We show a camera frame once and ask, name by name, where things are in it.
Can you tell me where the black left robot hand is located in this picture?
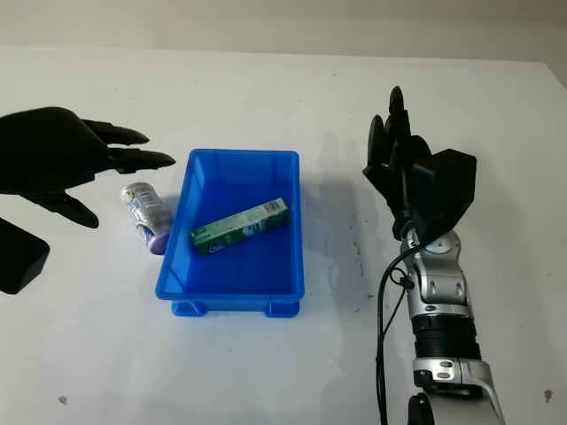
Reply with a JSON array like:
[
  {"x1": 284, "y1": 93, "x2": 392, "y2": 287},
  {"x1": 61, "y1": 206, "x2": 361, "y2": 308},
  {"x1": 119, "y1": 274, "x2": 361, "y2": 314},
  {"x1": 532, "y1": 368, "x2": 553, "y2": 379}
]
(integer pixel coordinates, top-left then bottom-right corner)
[{"x1": 0, "y1": 106, "x2": 176, "y2": 230}]

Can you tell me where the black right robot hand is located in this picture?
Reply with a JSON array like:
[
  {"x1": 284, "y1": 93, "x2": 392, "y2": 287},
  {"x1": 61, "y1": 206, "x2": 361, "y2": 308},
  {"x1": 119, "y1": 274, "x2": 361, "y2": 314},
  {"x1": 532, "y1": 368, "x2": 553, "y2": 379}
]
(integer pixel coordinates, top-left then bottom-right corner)
[{"x1": 361, "y1": 85, "x2": 434, "y2": 241}]

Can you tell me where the green milk carton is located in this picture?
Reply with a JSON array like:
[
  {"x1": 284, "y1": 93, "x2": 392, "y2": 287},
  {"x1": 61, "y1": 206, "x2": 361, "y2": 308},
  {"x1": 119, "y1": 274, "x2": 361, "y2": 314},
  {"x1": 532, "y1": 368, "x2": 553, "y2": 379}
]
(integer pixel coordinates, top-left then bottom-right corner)
[{"x1": 190, "y1": 197, "x2": 291, "y2": 259}]

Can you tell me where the blue plastic tray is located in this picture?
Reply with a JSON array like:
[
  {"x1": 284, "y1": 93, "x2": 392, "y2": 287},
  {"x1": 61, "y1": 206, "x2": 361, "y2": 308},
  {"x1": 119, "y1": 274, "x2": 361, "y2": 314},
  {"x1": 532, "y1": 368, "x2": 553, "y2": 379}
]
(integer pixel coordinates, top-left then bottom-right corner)
[{"x1": 154, "y1": 148, "x2": 307, "y2": 320}]

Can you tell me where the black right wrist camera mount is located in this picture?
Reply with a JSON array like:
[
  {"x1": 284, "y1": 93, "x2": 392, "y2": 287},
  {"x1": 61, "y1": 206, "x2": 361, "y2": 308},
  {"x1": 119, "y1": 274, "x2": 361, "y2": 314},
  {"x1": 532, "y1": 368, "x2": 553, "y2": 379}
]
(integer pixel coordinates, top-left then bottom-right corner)
[{"x1": 410, "y1": 149, "x2": 479, "y2": 243}]

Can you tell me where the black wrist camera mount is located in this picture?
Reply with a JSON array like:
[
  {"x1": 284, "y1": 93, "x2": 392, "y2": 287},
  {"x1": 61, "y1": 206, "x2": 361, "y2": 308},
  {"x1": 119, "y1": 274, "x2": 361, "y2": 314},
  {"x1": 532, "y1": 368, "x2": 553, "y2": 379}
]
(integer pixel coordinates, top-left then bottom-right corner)
[
  {"x1": 410, "y1": 149, "x2": 479, "y2": 243},
  {"x1": 0, "y1": 216, "x2": 51, "y2": 296}
]

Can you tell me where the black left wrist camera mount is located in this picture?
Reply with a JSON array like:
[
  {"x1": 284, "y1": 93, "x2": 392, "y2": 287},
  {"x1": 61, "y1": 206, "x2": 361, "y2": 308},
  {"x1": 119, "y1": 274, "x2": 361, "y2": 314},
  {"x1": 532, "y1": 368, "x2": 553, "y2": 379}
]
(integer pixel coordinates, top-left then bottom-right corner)
[{"x1": 0, "y1": 216, "x2": 51, "y2": 296}]

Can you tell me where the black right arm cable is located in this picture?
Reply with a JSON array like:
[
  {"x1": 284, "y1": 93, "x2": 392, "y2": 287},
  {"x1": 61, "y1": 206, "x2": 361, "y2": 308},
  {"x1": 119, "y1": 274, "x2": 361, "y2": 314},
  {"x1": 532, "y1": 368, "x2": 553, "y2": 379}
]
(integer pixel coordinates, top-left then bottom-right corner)
[{"x1": 373, "y1": 223, "x2": 429, "y2": 425}]

